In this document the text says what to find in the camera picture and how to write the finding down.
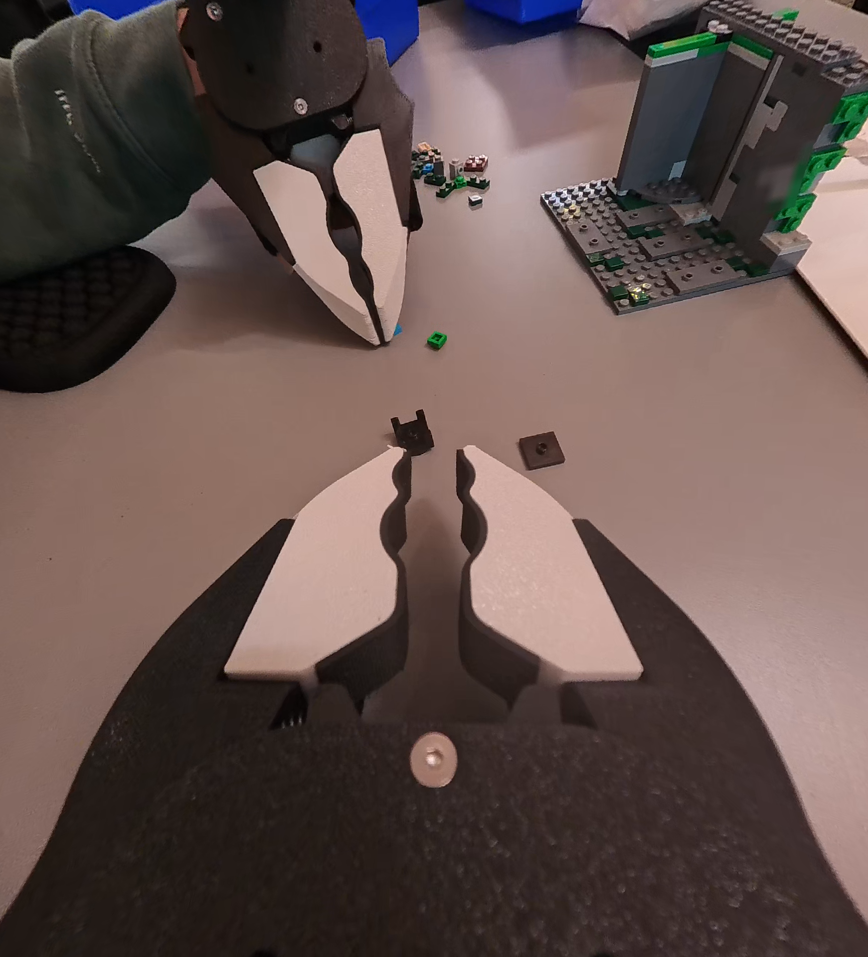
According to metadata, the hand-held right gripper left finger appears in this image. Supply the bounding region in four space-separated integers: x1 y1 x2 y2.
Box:
223 446 414 717

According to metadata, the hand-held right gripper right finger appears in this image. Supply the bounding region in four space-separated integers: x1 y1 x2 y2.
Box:
453 445 646 713

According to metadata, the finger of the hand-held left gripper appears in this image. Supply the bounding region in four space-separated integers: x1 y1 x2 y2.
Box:
331 129 410 346
251 159 387 347

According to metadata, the black clip toy brick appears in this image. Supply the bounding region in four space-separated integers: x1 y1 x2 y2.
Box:
391 410 435 457

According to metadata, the person's left forearm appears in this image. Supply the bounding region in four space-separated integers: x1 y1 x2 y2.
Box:
0 7 214 285

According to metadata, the grey desk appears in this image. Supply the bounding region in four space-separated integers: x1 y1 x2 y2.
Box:
0 0 868 936

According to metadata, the pile of small toy bricks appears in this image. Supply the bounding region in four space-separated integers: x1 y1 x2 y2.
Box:
410 142 493 206

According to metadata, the blue plastic bin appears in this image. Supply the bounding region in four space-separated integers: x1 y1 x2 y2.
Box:
467 0 580 23
355 0 420 64

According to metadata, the dark grey square brick plate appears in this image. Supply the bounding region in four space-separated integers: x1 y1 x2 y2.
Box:
518 432 565 471

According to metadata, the white plastic bag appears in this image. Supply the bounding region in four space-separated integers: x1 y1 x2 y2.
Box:
579 0 704 38

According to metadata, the grey toy brick cliff model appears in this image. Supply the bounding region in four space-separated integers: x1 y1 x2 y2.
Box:
540 0 868 315

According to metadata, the white stand base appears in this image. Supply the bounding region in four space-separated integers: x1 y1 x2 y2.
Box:
796 172 868 412

